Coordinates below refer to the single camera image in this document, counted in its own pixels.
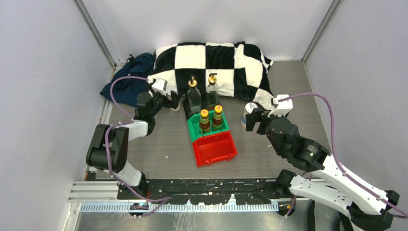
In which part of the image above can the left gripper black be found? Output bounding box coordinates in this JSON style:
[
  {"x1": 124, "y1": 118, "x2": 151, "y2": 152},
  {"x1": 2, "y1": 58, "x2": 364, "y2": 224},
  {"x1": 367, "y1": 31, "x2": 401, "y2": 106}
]
[{"x1": 149, "y1": 84, "x2": 180, "y2": 118}]

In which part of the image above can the gold-top clear glass bottle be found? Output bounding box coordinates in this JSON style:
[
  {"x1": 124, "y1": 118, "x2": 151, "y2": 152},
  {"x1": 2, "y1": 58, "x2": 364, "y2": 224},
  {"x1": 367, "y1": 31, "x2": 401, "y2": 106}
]
[{"x1": 187, "y1": 75, "x2": 201, "y2": 114}]

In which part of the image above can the gold-top oil bottle brown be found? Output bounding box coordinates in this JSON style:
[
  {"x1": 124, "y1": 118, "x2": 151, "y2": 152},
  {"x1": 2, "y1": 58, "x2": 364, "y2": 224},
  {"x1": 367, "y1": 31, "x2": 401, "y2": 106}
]
[{"x1": 206, "y1": 73, "x2": 219, "y2": 110}]

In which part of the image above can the yellow-capped sauce bottle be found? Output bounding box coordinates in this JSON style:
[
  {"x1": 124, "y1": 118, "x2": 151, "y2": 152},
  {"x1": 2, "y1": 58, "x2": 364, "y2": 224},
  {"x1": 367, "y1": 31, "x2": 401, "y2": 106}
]
[
  {"x1": 199, "y1": 109, "x2": 211, "y2": 134},
  {"x1": 212, "y1": 105, "x2": 223, "y2": 131}
]

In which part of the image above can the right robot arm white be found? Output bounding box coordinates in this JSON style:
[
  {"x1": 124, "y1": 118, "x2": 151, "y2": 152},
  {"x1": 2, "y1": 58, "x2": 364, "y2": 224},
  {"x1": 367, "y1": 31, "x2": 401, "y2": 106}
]
[{"x1": 246, "y1": 111, "x2": 399, "y2": 231}]

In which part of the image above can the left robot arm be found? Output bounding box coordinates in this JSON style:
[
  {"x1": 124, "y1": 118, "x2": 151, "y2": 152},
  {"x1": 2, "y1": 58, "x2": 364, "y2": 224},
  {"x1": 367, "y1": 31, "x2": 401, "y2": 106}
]
[{"x1": 86, "y1": 90, "x2": 237, "y2": 199}]

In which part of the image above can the silver-lid spice jar left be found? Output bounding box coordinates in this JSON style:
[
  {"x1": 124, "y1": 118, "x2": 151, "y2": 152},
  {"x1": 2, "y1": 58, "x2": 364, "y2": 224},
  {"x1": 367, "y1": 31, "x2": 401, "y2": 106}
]
[{"x1": 166, "y1": 85, "x2": 181, "y2": 112}]

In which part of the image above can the silver-lid spice jar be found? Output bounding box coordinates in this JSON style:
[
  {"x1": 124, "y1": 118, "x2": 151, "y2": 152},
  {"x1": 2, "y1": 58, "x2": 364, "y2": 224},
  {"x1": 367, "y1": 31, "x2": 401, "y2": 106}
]
[
  {"x1": 241, "y1": 102, "x2": 258, "y2": 128},
  {"x1": 166, "y1": 85, "x2": 181, "y2": 112}
]

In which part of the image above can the silver-lid spice jar right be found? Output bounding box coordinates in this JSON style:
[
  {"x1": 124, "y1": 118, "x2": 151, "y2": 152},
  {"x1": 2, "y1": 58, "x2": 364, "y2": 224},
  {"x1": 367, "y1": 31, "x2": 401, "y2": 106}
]
[{"x1": 241, "y1": 102, "x2": 258, "y2": 128}]

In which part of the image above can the black plastic bin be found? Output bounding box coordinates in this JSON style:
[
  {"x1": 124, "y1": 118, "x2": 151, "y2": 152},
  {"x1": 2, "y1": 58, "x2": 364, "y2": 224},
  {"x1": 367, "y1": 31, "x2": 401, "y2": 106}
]
[{"x1": 182, "y1": 93, "x2": 215, "y2": 123}]

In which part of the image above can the green plastic bin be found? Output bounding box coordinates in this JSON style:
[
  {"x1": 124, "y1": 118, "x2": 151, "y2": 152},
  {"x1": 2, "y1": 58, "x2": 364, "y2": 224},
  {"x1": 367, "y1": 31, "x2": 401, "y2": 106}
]
[{"x1": 187, "y1": 110, "x2": 229, "y2": 142}]

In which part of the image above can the dark blue cloth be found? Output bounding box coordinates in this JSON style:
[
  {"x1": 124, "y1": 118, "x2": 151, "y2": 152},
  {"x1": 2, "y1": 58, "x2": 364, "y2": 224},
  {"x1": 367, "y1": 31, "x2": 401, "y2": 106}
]
[{"x1": 100, "y1": 53, "x2": 154, "y2": 107}]

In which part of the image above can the red plastic bin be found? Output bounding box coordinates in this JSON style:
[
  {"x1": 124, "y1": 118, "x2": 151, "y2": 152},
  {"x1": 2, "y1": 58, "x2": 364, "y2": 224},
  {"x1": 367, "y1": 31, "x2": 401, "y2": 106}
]
[{"x1": 192, "y1": 130, "x2": 237, "y2": 167}]

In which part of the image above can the black white checkered blanket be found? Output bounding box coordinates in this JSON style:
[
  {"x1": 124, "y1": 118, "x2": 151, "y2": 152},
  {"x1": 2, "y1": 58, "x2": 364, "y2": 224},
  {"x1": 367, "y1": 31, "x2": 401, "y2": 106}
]
[{"x1": 148, "y1": 41, "x2": 273, "y2": 110}]

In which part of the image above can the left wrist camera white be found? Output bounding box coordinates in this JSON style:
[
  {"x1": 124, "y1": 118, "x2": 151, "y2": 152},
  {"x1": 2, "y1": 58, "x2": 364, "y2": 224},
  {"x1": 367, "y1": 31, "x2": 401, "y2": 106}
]
[{"x1": 147, "y1": 77, "x2": 167, "y2": 96}]

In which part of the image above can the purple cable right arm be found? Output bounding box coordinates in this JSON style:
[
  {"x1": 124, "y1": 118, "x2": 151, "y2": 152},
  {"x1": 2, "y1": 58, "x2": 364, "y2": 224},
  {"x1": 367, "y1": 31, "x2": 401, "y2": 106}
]
[{"x1": 277, "y1": 92, "x2": 408, "y2": 219}]

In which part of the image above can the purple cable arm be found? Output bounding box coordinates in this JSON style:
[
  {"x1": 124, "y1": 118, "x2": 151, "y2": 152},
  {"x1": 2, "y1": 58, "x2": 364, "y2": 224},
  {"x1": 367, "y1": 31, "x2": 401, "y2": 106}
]
[
  {"x1": 277, "y1": 92, "x2": 408, "y2": 219},
  {"x1": 104, "y1": 76, "x2": 171, "y2": 218}
]

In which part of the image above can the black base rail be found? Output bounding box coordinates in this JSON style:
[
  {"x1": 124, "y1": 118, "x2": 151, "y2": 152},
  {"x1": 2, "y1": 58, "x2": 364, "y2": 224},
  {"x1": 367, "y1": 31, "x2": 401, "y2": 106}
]
[{"x1": 117, "y1": 178, "x2": 293, "y2": 205}]

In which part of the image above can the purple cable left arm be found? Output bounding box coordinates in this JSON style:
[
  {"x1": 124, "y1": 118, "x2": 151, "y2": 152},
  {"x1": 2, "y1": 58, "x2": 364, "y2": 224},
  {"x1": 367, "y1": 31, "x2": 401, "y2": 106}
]
[{"x1": 104, "y1": 76, "x2": 171, "y2": 218}]

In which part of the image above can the black strap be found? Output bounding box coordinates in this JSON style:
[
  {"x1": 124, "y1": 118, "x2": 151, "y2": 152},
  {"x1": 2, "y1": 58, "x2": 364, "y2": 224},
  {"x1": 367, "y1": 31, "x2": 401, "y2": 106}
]
[{"x1": 306, "y1": 201, "x2": 355, "y2": 231}]

